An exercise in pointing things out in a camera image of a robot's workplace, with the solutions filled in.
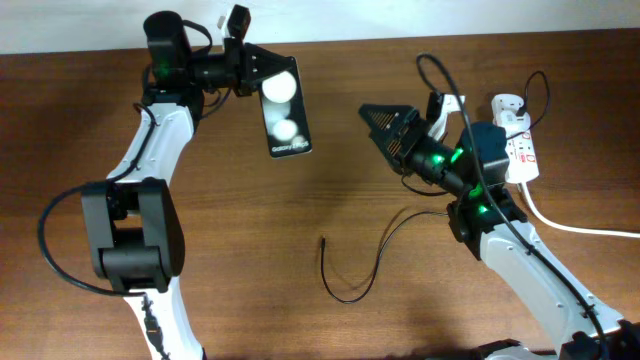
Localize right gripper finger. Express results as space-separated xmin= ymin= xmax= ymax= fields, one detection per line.
xmin=369 ymin=129 xmax=407 ymax=173
xmin=358 ymin=104 xmax=418 ymax=138

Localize black Galaxy flip phone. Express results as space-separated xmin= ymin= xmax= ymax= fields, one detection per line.
xmin=259 ymin=57 xmax=312 ymax=159

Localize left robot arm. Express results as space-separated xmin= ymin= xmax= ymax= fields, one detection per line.
xmin=81 ymin=5 xmax=312 ymax=359

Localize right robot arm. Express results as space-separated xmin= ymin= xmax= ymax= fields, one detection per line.
xmin=359 ymin=104 xmax=639 ymax=359

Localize white charger adapter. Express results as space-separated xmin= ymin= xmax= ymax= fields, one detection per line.
xmin=493 ymin=110 xmax=531 ymax=137

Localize white power strip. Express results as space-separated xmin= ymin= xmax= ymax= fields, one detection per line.
xmin=491 ymin=94 xmax=539 ymax=184

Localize black charging cable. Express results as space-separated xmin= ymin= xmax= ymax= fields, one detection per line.
xmin=319 ymin=70 xmax=552 ymax=305

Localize white power strip cord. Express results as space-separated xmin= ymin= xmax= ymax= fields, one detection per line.
xmin=517 ymin=181 xmax=640 ymax=240

